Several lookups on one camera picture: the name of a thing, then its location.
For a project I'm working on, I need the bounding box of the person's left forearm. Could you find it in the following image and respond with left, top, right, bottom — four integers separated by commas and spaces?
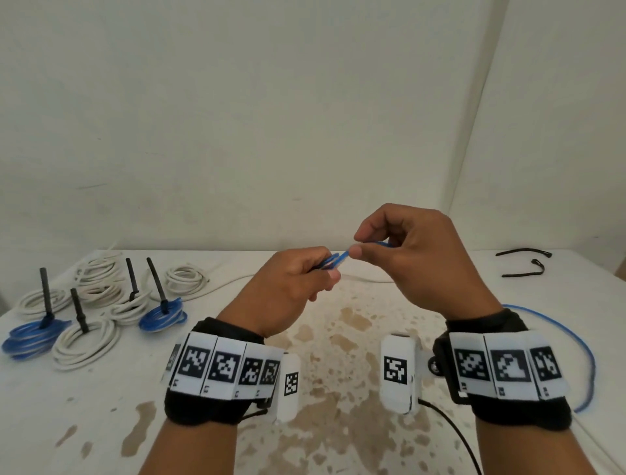
139, 418, 241, 475

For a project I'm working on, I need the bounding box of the black right wristband with markers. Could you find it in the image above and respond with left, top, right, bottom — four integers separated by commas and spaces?
432, 309, 573, 433

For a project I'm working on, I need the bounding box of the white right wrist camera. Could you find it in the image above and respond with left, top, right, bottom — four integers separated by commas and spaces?
380, 333, 436, 416

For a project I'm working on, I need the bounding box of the tangle of white cables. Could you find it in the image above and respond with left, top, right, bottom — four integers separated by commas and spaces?
198, 271, 622, 475

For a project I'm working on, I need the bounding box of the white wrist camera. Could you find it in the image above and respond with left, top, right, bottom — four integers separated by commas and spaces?
273, 352, 302, 424
380, 333, 436, 416

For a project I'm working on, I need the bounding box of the thick white cable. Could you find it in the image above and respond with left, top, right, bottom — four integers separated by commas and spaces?
108, 288, 153, 326
51, 318, 121, 371
164, 265, 209, 299
14, 288, 72, 322
78, 283, 126, 309
76, 253, 126, 287

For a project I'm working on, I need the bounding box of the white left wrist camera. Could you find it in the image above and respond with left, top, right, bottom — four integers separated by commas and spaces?
273, 352, 302, 424

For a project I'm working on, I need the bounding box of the black right camera wire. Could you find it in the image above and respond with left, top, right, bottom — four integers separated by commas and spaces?
418, 399, 483, 475

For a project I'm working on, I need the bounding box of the person's left hand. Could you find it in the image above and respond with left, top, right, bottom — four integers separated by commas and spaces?
217, 246, 342, 339

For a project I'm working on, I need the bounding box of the person's right hand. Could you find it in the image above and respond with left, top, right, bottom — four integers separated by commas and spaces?
348, 204, 505, 322

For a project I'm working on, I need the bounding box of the black left wristband with markers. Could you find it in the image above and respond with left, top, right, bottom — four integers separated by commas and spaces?
162, 316, 290, 427

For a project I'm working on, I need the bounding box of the grey cable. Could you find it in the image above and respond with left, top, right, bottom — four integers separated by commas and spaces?
312, 239, 597, 414

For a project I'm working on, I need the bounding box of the blue cable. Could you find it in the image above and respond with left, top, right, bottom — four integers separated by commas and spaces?
1, 320, 72, 361
138, 298, 189, 335

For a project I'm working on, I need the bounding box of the black wristband with markers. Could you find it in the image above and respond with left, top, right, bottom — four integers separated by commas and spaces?
162, 316, 290, 427
432, 309, 573, 433

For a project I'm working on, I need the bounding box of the person's right forearm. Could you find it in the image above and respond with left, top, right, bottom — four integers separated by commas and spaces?
477, 420, 600, 475

